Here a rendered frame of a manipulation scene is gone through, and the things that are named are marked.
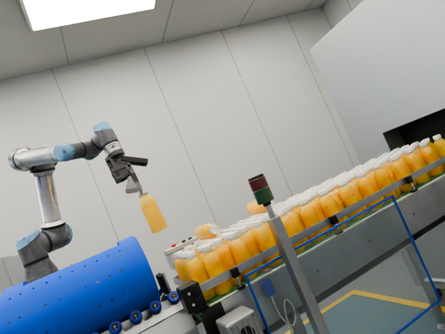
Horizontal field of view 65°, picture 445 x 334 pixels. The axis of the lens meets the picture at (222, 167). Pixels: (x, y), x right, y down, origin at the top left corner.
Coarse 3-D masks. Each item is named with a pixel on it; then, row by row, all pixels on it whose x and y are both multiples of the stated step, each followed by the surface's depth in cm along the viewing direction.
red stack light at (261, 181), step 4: (264, 176) 124; (252, 180) 123; (256, 180) 122; (260, 180) 123; (264, 180) 123; (252, 184) 123; (256, 184) 122; (260, 184) 122; (264, 184) 123; (268, 184) 125; (252, 188) 124; (256, 188) 123; (260, 188) 122
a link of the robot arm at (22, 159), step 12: (60, 144) 142; (72, 144) 145; (84, 144) 150; (12, 156) 159; (24, 156) 156; (36, 156) 152; (48, 156) 149; (60, 156) 142; (72, 156) 145; (84, 156) 151; (24, 168) 161
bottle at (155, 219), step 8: (144, 200) 146; (152, 200) 147; (144, 208) 146; (152, 208) 146; (144, 216) 147; (152, 216) 145; (160, 216) 146; (152, 224) 144; (160, 224) 144; (152, 232) 145
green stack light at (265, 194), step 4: (264, 188) 122; (268, 188) 123; (256, 192) 123; (260, 192) 122; (264, 192) 122; (268, 192) 123; (256, 196) 123; (260, 196) 122; (264, 196) 122; (268, 196) 122; (272, 196) 123; (256, 200) 124; (260, 200) 122; (264, 200) 122; (268, 200) 122; (260, 204) 123
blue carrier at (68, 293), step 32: (96, 256) 128; (128, 256) 128; (32, 288) 118; (64, 288) 118; (96, 288) 120; (128, 288) 124; (0, 320) 110; (32, 320) 112; (64, 320) 115; (96, 320) 120
